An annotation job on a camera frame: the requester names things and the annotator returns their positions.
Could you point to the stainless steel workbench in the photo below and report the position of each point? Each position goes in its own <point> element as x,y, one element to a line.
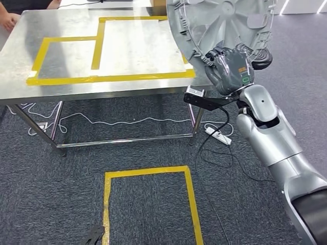
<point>15,67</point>

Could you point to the white power strip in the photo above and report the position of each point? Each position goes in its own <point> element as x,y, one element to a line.
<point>218,136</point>

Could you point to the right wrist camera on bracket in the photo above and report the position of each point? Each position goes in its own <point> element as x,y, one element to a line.
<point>204,101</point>

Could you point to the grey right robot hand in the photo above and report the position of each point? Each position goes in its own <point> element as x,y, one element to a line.
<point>232,72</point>

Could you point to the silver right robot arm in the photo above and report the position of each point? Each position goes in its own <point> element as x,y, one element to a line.
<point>273,142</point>

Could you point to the black stool with chrome base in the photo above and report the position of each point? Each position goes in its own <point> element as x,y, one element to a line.
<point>263,59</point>

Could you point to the small white adapter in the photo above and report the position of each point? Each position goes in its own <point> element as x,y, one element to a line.
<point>41,126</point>

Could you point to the person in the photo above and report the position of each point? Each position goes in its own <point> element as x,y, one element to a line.
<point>8,20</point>

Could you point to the silver plastic wheel hubcap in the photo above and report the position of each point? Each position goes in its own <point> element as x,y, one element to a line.
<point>224,20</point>

